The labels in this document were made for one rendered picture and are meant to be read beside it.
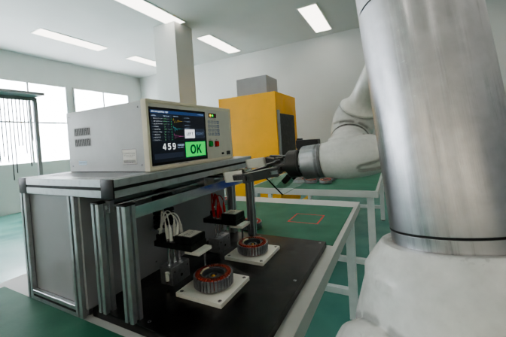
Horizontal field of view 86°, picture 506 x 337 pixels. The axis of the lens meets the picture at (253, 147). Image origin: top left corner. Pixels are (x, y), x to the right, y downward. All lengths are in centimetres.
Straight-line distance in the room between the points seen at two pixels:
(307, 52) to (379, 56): 615
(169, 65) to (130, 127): 430
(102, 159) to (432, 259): 89
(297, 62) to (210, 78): 238
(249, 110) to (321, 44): 249
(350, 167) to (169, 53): 470
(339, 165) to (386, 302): 45
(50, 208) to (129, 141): 29
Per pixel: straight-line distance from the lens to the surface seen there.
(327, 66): 623
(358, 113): 77
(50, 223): 100
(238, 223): 103
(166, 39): 528
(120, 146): 90
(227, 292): 83
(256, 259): 99
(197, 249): 85
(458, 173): 25
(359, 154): 67
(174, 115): 89
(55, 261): 101
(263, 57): 680
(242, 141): 470
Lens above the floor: 119
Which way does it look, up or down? 2 degrees down
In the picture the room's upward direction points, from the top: 4 degrees counter-clockwise
